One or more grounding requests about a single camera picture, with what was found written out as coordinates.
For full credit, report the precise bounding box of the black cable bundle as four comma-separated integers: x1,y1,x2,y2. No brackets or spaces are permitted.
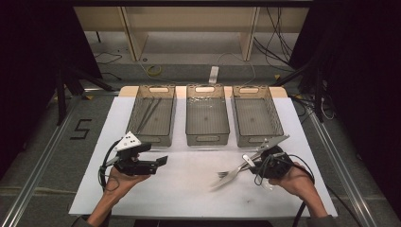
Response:
253,7,296,72

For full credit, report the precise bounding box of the clear brown plastic basket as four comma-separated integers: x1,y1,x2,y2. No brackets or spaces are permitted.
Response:
125,84,178,148
231,84,285,148
184,83,231,147

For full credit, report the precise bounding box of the person's right hand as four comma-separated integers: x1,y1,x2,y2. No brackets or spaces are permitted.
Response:
269,161,320,202

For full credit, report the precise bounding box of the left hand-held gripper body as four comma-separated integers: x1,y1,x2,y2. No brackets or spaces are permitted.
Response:
113,131,158,177

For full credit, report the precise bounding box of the long aluminium floor rail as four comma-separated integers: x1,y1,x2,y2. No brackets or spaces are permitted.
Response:
0,96,83,227
306,110,379,227

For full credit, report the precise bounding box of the black curtain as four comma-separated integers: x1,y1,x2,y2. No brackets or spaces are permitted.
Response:
0,0,102,179
288,0,401,218

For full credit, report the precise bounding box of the white table mat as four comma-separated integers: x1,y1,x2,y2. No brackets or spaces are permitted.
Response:
68,96,339,219

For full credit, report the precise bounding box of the metal fork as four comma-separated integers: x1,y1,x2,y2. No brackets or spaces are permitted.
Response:
217,157,253,179

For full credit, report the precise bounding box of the thin white floor cable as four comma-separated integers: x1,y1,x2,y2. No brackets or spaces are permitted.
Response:
136,60,190,85

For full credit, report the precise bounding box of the left hand-held gripper cable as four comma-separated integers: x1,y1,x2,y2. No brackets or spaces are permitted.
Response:
98,140,122,192

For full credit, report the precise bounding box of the white power strip cable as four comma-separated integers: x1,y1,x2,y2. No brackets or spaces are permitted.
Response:
217,51,257,87

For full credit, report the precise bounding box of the hand-held gripper cable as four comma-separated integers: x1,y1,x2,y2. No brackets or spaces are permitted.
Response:
253,152,316,227
98,140,122,192

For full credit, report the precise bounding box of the light wooden shelf unit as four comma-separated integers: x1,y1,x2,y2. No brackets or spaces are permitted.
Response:
73,6,310,62

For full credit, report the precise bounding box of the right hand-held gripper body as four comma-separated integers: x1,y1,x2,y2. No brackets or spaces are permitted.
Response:
250,134,295,180

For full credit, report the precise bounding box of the right hand-held gripper cable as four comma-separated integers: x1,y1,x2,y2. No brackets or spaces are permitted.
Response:
253,152,316,227

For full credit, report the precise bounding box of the thin black floor cable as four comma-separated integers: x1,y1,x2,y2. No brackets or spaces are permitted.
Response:
93,51,123,81

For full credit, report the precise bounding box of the black metal stand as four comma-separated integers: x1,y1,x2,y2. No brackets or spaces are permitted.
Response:
270,60,325,123
55,64,116,127

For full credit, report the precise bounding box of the cable tangle by stand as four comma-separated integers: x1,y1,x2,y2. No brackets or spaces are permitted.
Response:
291,94,336,124

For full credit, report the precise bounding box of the metal chopstick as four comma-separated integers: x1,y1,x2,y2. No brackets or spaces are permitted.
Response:
136,97,156,134
139,97,163,132

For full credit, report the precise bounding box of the white power strip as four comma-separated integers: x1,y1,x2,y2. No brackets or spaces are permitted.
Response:
208,65,219,85

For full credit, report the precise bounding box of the short aluminium floor rail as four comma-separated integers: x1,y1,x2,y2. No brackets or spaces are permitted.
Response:
82,88,121,96

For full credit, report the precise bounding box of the person's left hand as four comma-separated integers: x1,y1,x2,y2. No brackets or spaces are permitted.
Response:
104,152,151,201

